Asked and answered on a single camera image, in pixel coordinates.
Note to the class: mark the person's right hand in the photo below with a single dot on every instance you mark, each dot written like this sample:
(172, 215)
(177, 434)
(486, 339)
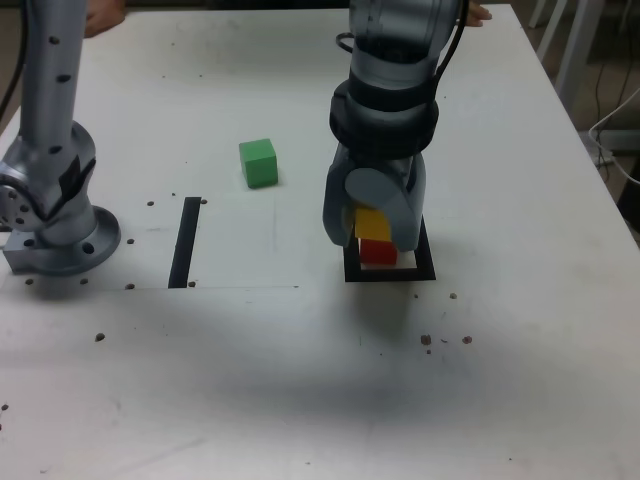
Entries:
(102, 15)

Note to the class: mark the white furniture frame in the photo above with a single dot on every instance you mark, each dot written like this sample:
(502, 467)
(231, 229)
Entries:
(580, 45)

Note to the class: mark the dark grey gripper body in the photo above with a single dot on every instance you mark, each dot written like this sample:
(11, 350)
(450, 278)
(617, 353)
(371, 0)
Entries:
(380, 162)

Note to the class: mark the yellow cube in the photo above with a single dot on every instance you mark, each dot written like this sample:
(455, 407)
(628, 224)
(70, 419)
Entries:
(371, 225)

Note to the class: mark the black tape strip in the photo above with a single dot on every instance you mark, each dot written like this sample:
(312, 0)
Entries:
(184, 245)

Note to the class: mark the black tape square outline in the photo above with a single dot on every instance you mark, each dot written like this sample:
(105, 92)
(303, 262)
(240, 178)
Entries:
(390, 276)

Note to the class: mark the green cube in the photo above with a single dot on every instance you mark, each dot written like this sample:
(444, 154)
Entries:
(259, 165)

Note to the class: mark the red cube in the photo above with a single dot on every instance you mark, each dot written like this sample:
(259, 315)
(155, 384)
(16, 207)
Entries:
(377, 252)

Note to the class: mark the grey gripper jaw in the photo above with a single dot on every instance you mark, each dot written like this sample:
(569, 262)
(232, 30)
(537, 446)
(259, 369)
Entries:
(336, 210)
(407, 215)

